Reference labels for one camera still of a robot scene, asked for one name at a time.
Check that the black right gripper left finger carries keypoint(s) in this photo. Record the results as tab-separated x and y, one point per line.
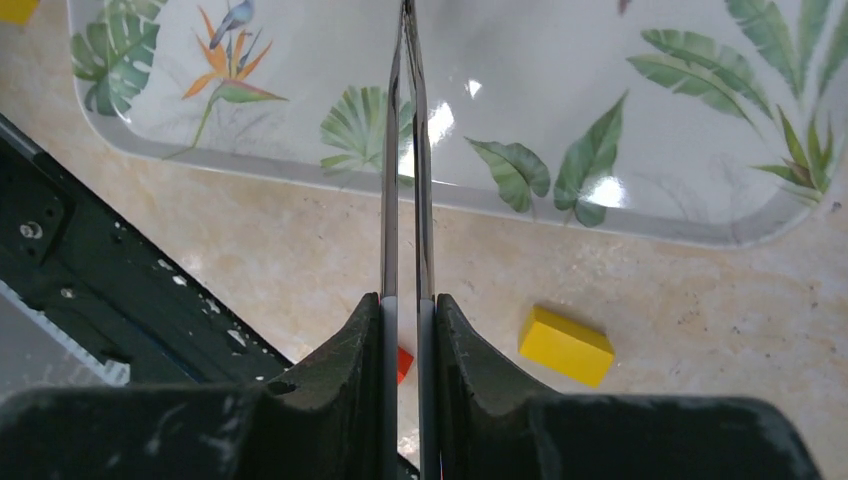
327	417

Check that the clear plastic tongs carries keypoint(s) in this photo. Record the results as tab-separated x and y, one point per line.
407	150

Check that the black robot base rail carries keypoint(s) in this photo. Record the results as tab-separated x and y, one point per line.
70	256

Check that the red lego cube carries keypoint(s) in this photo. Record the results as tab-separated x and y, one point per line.
404	363

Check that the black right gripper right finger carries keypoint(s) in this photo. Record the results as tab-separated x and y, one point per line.
489	419

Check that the yellow lego brick left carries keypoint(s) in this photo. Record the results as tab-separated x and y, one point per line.
17	12

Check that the yellow lego brick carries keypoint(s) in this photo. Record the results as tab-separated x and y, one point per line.
17	12
566	346

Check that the yellow lego brick right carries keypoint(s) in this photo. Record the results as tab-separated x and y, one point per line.
566	346

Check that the floral serving tray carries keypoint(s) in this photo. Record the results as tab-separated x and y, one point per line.
718	123

